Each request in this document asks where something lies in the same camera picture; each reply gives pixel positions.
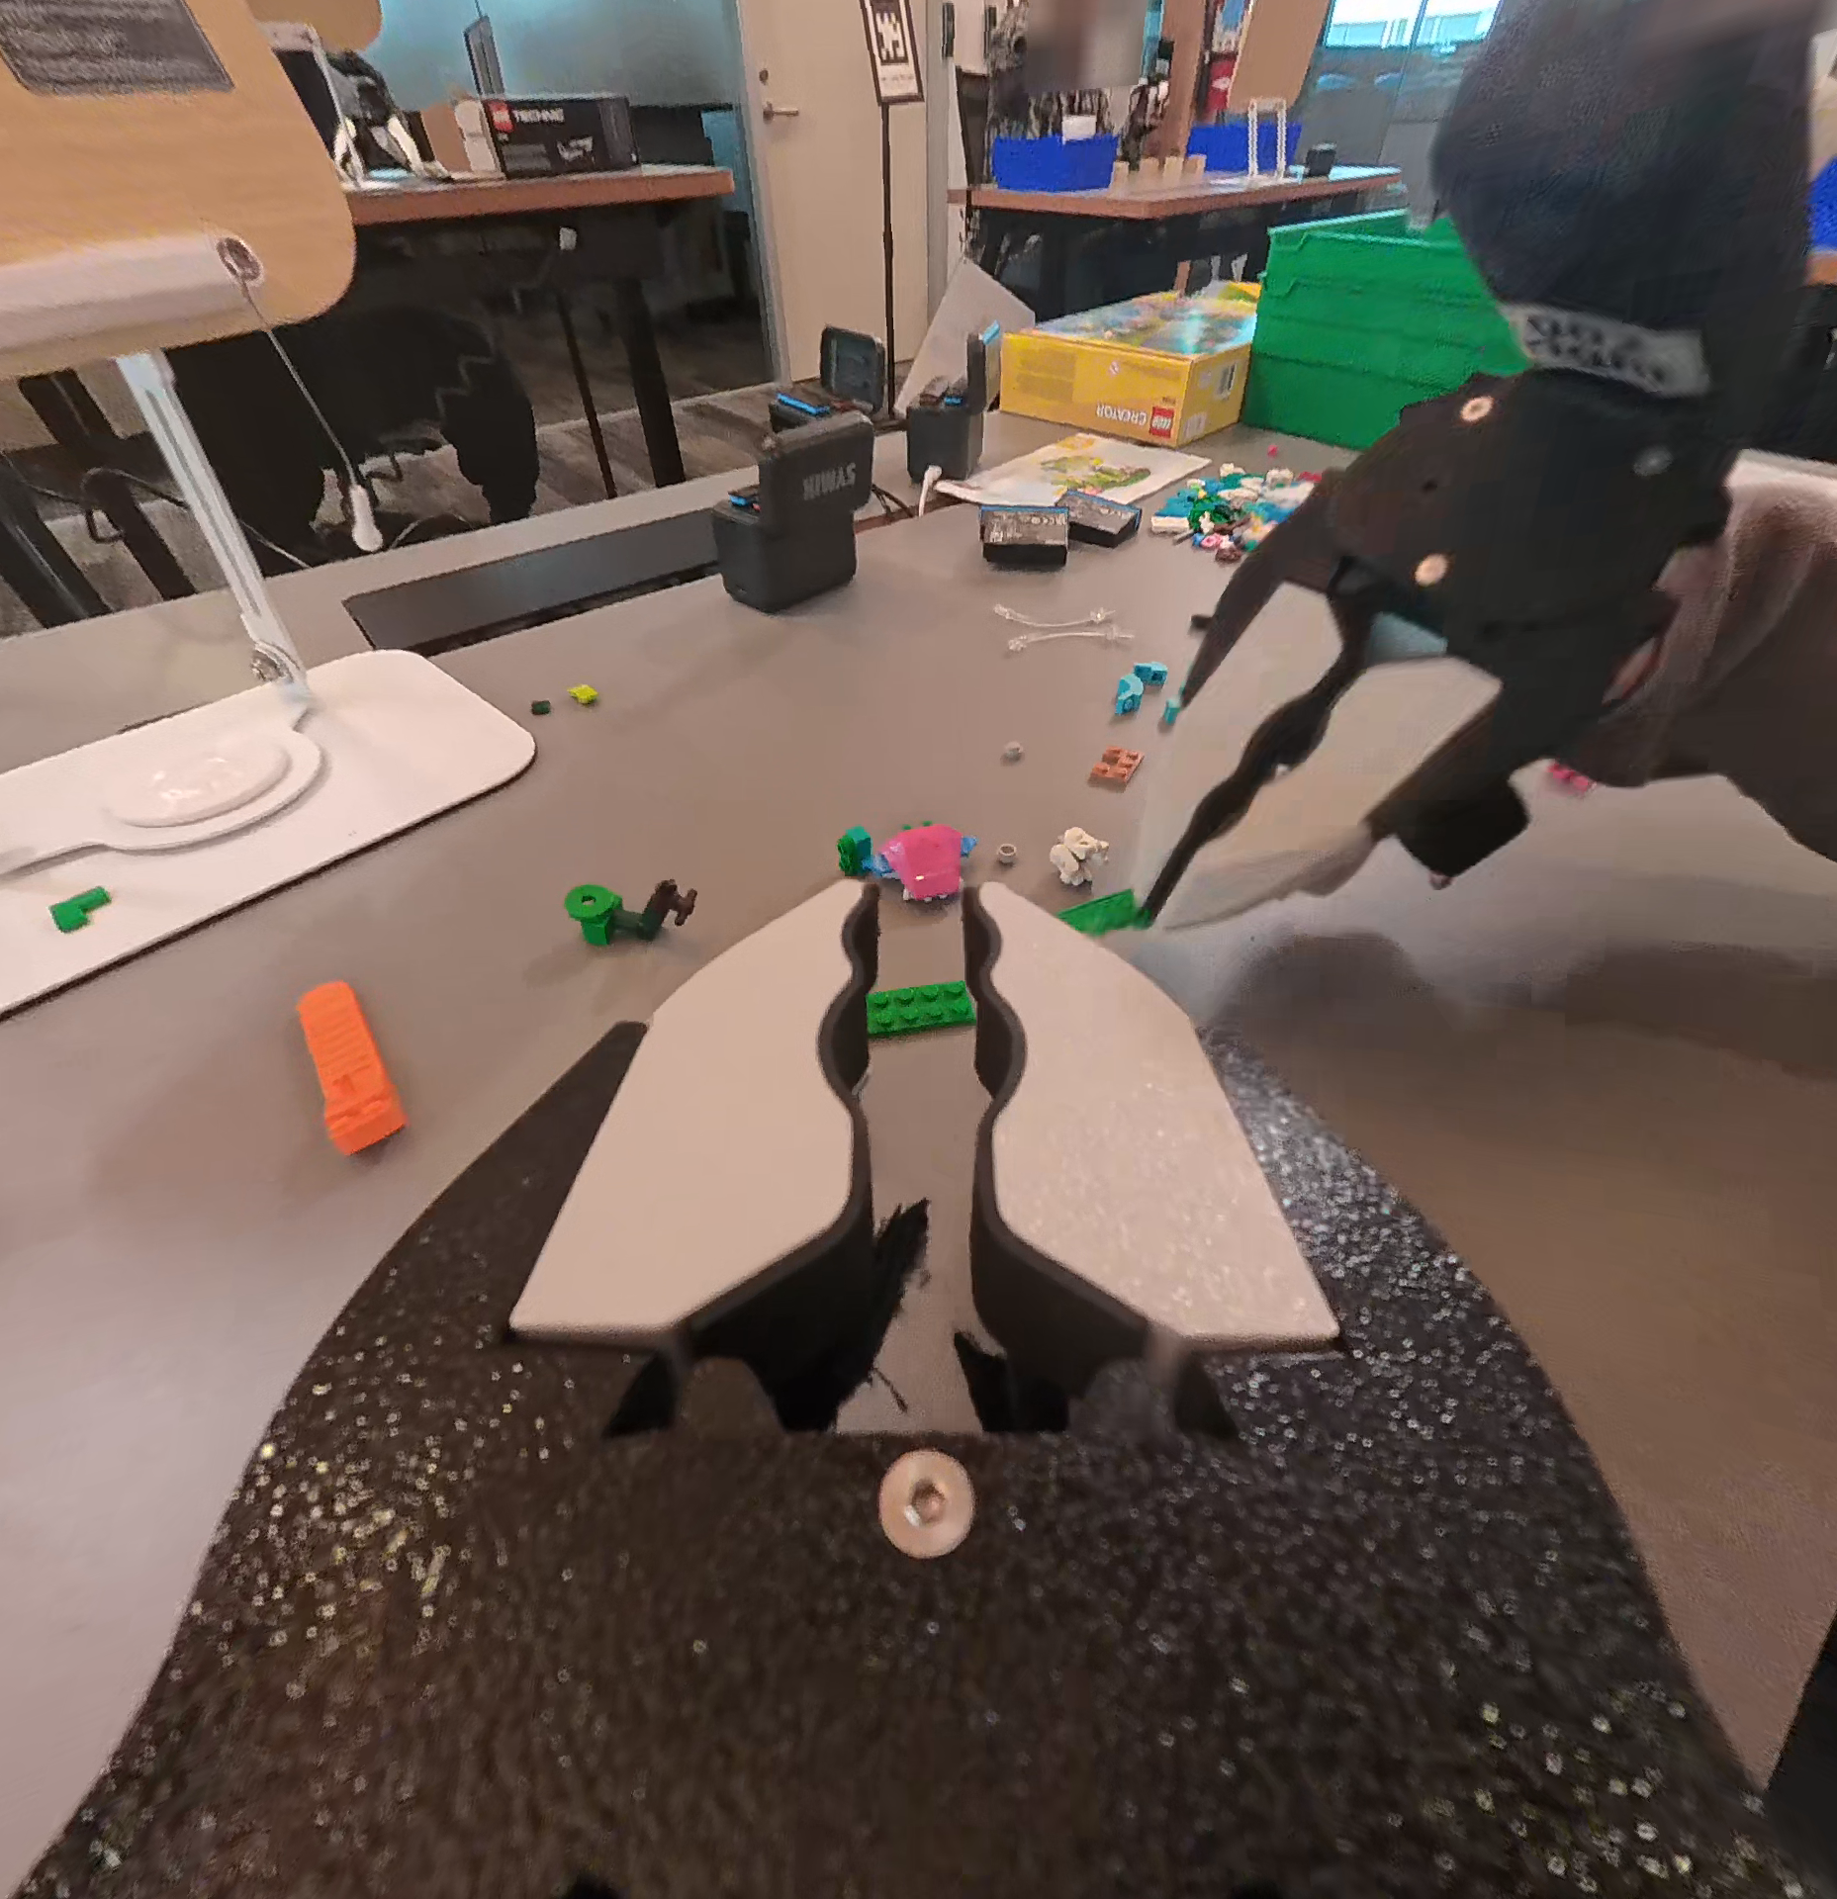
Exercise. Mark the orange brick separator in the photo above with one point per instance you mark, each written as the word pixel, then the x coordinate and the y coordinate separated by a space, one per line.
pixel 351 1069

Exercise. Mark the green plastic bin stack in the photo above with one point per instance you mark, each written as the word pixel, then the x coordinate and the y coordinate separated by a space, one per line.
pixel 1378 341

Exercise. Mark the black lego box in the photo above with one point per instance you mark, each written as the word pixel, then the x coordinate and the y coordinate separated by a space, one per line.
pixel 563 133

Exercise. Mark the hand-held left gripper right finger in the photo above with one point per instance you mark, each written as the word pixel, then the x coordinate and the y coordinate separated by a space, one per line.
pixel 1141 1172

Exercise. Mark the pink lego assembly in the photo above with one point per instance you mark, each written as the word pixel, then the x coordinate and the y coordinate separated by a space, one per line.
pixel 919 857

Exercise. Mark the wooden table black legs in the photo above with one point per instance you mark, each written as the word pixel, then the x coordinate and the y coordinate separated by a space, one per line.
pixel 533 193

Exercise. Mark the person's right forearm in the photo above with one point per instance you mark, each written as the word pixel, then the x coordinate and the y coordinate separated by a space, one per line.
pixel 1749 667

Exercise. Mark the orange brown lego plate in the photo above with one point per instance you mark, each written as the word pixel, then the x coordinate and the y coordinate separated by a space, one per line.
pixel 1115 766

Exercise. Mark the pile of mixed lego pieces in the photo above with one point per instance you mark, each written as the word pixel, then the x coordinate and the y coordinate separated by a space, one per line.
pixel 1230 505

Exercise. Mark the small black printed box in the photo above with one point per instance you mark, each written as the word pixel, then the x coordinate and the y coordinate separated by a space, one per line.
pixel 1026 535
pixel 1103 517

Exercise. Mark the long green lego plate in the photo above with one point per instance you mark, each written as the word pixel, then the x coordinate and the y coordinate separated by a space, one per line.
pixel 919 1010

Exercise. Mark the white lego piece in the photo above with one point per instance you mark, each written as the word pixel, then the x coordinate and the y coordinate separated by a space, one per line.
pixel 1080 857

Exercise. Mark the blue storage bin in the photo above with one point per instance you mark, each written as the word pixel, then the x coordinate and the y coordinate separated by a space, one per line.
pixel 1052 161
pixel 1238 145

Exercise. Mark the yellow lego box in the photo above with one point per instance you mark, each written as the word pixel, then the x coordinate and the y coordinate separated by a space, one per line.
pixel 1127 371

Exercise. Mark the tag sign on stand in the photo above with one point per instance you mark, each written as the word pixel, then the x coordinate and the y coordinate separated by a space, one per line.
pixel 892 52

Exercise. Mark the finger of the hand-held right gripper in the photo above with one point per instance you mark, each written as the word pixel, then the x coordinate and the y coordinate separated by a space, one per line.
pixel 1230 616
pixel 1276 875

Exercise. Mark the green round brown lego piece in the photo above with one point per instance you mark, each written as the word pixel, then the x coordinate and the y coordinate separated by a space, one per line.
pixel 606 913

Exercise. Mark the group of teal curved bricks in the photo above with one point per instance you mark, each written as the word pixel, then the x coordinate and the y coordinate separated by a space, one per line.
pixel 1149 683

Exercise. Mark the wooden desk lamp white base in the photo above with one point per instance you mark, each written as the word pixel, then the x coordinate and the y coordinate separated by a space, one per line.
pixel 118 149

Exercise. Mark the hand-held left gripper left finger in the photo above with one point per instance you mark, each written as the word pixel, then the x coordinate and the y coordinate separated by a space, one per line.
pixel 711 1158

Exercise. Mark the black charging case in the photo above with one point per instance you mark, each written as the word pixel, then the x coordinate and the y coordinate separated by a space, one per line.
pixel 852 369
pixel 949 416
pixel 793 519

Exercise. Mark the clear plastic rod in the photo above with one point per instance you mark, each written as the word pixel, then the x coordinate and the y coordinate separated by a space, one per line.
pixel 1068 638
pixel 1052 614

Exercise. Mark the wooden table with bins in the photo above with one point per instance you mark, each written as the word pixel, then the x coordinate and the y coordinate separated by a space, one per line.
pixel 1157 201

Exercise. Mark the instruction booklet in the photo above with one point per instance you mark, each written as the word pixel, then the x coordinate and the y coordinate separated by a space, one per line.
pixel 1074 468

